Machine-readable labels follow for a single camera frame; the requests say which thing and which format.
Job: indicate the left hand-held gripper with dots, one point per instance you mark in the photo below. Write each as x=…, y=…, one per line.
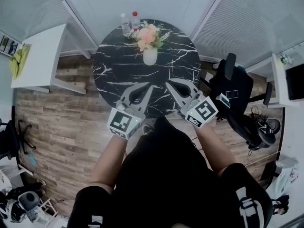
x=121, y=123

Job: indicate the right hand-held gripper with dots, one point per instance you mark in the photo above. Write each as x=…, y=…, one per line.
x=202, y=113

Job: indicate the pink flowers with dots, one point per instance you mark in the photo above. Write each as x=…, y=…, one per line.
x=149, y=53

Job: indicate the person's right forearm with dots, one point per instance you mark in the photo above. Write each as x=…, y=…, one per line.
x=213, y=148

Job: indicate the person's left forearm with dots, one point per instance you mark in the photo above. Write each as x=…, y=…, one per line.
x=107, y=165

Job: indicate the round black marble table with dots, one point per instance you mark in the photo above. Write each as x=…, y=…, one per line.
x=123, y=70

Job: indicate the white desk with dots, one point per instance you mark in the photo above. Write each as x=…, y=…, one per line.
x=278, y=84
x=40, y=58

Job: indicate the person's left shoe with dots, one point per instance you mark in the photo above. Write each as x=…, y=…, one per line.
x=147, y=128

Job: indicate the white and teal device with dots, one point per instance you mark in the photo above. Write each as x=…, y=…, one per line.
x=224, y=100

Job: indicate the black phone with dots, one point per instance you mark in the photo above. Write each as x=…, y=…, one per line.
x=231, y=94

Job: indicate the black office chair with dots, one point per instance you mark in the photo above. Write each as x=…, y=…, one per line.
x=235, y=79

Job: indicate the clear bottle with white cap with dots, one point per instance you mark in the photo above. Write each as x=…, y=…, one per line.
x=126, y=25

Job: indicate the clear bottle with red cap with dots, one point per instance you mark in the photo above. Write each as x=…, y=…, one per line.
x=135, y=21

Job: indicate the black and white bag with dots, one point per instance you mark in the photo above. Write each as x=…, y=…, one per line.
x=260, y=122

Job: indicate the person's black shirt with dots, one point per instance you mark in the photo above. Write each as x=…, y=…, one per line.
x=166, y=182

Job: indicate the grey round stool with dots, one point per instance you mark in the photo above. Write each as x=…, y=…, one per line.
x=274, y=126

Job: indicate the white window blinds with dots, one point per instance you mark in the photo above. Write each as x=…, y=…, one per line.
x=249, y=15
x=31, y=11

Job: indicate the small green plant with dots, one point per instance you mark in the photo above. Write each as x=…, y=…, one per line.
x=283, y=59

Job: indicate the black monitor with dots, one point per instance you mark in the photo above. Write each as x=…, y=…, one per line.
x=295, y=82

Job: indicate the small teal item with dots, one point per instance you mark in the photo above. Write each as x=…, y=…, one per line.
x=32, y=158

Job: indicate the yellow-green cloth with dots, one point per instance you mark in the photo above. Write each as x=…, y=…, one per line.
x=19, y=60

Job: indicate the white plastic bag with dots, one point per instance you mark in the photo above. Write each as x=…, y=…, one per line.
x=286, y=177

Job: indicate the black swivel chair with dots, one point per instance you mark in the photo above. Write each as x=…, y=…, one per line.
x=10, y=139

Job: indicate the stack of papers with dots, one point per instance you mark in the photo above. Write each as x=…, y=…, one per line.
x=8, y=44

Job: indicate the grey padded seat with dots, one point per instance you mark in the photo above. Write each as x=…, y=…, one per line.
x=28, y=199

